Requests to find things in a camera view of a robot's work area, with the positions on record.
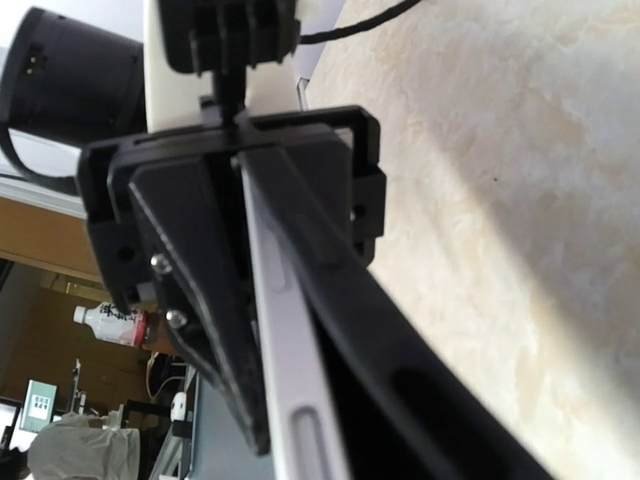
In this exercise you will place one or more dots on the black smartphone teal edge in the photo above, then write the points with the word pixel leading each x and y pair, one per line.
pixel 306 439

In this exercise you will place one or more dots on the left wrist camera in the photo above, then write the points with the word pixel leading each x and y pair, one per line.
pixel 225 38

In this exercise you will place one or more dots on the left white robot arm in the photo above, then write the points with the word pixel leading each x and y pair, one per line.
pixel 67 85

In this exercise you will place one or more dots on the white plastic bag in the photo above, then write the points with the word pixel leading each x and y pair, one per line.
pixel 80 447

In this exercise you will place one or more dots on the plastic drink bottle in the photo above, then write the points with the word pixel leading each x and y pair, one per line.
pixel 108 324

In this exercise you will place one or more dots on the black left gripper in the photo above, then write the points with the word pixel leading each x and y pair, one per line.
pixel 189 207

